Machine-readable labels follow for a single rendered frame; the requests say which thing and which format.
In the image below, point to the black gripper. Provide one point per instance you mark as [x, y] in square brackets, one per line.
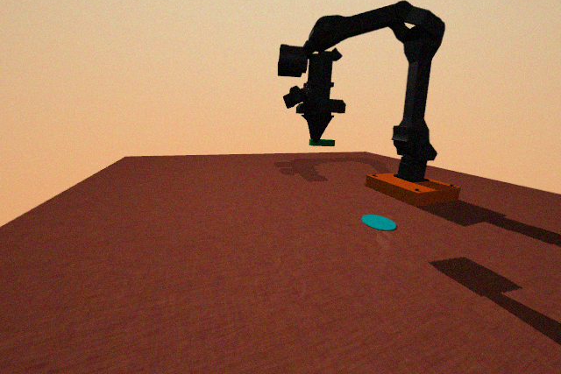
[318, 113]

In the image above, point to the cyan circle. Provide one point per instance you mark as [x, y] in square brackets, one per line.
[378, 222]

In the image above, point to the green rectangular post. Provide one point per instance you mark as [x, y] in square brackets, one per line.
[322, 142]

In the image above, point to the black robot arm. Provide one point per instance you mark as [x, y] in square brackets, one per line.
[420, 44]

